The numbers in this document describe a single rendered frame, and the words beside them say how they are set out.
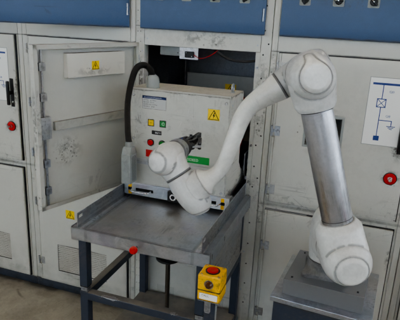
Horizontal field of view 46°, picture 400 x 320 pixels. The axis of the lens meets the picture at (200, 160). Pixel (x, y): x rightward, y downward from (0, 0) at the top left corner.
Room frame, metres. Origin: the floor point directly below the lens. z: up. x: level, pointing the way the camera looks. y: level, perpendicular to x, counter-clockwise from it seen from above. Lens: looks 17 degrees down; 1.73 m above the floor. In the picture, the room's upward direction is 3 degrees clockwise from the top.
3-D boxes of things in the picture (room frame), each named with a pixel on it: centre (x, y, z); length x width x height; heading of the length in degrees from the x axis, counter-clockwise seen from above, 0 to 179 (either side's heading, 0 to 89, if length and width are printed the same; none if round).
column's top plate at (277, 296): (1.61, -0.52, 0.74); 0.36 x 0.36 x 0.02; 67
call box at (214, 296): (1.41, -0.06, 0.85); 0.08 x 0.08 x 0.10; 72
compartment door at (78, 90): (2.24, 0.54, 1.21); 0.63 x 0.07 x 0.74; 144
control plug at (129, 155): (2.11, 0.33, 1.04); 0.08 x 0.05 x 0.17; 162
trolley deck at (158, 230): (2.03, 0.13, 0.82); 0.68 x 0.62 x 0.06; 162
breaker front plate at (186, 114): (2.10, 0.11, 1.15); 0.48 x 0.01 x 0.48; 72
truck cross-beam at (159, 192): (2.12, 0.10, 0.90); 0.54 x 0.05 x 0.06; 72
